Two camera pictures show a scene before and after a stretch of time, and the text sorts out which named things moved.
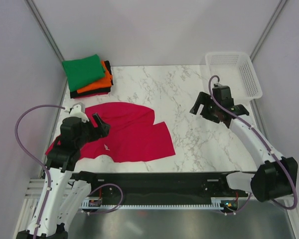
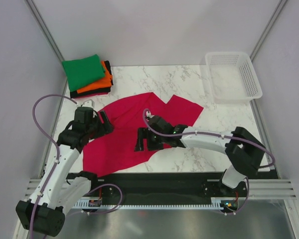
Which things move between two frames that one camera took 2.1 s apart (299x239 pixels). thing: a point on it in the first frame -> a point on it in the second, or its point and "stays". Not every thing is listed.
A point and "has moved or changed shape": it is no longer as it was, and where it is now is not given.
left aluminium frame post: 32,6 stays
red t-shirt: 132,136 has moved or changed shape
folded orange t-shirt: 104,82 stays
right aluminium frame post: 280,5 stays
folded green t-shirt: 82,71 stays
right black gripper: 204,99 -> 144,133
